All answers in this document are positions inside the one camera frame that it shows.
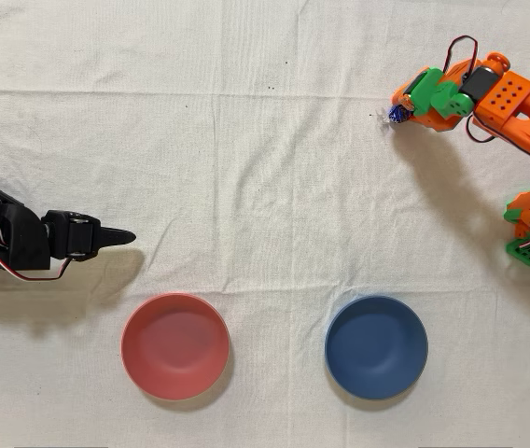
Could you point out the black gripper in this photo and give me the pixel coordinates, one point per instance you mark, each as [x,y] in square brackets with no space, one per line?
[77,236]

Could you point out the green and orange gripper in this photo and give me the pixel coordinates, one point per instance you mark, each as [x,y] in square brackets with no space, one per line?
[420,94]

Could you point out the blue candy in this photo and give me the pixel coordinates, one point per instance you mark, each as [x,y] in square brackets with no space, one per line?
[395,114]

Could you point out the pink bowl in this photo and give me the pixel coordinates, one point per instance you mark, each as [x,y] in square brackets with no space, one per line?
[175,347]

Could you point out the blue bowl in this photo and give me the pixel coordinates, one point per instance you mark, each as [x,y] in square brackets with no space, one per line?
[377,347]

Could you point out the white wrinkled tablecloth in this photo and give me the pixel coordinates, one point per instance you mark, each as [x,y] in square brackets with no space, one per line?
[265,186]

